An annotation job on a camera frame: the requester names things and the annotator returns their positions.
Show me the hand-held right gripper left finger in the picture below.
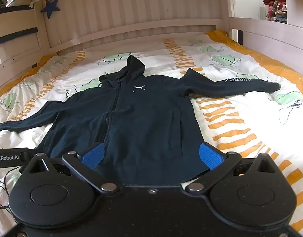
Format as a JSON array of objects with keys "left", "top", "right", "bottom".
[{"left": 20, "top": 143, "right": 119, "bottom": 194}]

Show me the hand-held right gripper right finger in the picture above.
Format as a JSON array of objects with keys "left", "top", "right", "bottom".
[{"left": 185, "top": 143, "right": 281, "bottom": 194}]

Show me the dark navy zip hoodie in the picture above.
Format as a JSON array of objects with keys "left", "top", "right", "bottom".
[{"left": 0, "top": 55, "right": 280, "bottom": 186}]

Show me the pile of colourful clothes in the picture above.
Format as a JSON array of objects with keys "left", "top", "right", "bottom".
[{"left": 263, "top": 0, "right": 288, "bottom": 24}]

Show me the white quilt with orange stripes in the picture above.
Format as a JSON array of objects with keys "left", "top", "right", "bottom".
[{"left": 0, "top": 32, "right": 303, "bottom": 237}]

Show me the yellow bed sheet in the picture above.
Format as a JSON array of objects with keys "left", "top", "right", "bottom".
[{"left": 0, "top": 30, "right": 303, "bottom": 102}]

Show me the blue star decoration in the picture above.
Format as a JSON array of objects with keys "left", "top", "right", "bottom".
[{"left": 40, "top": 0, "right": 61, "bottom": 19}]

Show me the black cable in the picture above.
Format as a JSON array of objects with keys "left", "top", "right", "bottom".
[{"left": 0, "top": 165, "right": 22, "bottom": 209}]

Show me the white wooden bed frame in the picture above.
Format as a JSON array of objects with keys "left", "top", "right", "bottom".
[{"left": 0, "top": 0, "right": 303, "bottom": 97}]

